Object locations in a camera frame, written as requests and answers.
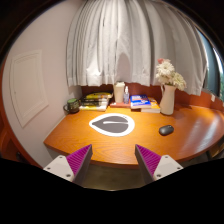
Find clear sanitizer bottle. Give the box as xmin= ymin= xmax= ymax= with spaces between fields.
xmin=123 ymin=86 xmax=129 ymax=104

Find white curtain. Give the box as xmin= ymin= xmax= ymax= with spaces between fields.
xmin=67 ymin=0 xmax=207 ymax=95

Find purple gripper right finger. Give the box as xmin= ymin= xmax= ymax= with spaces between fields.
xmin=135 ymin=144 xmax=182 ymax=184

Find white ceramic vase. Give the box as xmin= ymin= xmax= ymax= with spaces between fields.
xmin=160 ymin=85 xmax=176 ymax=115

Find dark green mug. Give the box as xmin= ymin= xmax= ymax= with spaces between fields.
xmin=63 ymin=98 xmax=79 ymax=114

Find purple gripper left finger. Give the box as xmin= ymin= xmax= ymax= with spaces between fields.
xmin=44 ymin=145 xmax=93 ymax=186

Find window pane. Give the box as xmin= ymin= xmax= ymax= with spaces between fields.
xmin=199 ymin=32 xmax=224 ymax=101

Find grey leaf-shaped mouse pad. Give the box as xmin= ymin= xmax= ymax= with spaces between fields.
xmin=89 ymin=113 xmax=135 ymax=137

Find dark middle book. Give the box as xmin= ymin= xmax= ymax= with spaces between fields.
xmin=80 ymin=98 xmax=109 ymax=106

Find yellow top book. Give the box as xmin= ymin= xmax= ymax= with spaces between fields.
xmin=85 ymin=92 xmax=113 ymax=99

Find red tray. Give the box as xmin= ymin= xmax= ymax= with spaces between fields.
xmin=110 ymin=102 xmax=131 ymax=108

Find white tissue box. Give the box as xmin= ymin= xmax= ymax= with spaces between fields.
xmin=113 ymin=82 xmax=125 ymax=103

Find black computer mouse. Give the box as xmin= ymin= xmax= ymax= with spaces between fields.
xmin=159 ymin=125 xmax=174 ymax=136

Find white and pink flowers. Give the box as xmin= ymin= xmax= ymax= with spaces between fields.
xmin=156 ymin=58 xmax=187 ymax=91

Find orange book under blue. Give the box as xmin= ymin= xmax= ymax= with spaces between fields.
xmin=141 ymin=97 xmax=160 ymax=113

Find blue and white book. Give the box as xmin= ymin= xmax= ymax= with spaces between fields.
xmin=130 ymin=95 xmax=151 ymax=109

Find white bottom book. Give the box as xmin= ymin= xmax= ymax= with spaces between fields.
xmin=79 ymin=106 xmax=107 ymax=112

